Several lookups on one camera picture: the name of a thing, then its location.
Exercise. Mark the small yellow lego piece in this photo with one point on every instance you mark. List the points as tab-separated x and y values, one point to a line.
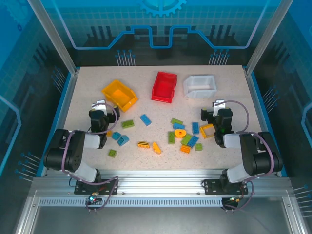
109	133

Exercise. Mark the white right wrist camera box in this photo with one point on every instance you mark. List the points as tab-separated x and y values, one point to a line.
219	103

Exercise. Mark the blue sloped lego brick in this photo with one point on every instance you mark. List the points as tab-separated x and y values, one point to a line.
123	140

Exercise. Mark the orange lego brick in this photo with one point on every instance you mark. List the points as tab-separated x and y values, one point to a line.
185	149

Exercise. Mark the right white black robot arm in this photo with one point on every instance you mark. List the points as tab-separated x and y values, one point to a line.
258	156

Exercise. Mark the small green lego brick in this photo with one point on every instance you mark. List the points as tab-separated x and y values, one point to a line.
112	153
198	146

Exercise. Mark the white plastic bin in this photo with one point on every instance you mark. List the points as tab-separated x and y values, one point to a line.
200	85

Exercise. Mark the red plastic bin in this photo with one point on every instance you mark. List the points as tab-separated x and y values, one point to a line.
164	86

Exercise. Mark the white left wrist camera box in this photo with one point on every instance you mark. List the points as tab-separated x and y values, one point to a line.
98	104

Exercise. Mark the yellow black striped lego brick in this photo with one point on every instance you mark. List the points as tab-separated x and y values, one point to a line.
144	144

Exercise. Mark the yellow round lego piece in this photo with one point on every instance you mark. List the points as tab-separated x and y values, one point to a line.
183	134

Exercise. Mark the yellow plastic bin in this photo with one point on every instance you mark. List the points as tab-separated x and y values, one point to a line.
119	93

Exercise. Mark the yellow lego window frame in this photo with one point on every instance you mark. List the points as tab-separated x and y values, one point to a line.
202	128

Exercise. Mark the aluminium front rail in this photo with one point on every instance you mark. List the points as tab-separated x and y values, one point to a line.
158	182

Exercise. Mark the aluminium frame post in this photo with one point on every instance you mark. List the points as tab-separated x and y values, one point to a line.
53	36
268	36

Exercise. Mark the yellow curved lego piece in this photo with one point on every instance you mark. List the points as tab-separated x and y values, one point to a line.
157	148

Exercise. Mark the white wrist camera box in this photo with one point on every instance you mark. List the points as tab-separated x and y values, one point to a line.
98	104
219	103

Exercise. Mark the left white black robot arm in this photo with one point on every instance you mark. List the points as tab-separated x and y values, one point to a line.
61	151

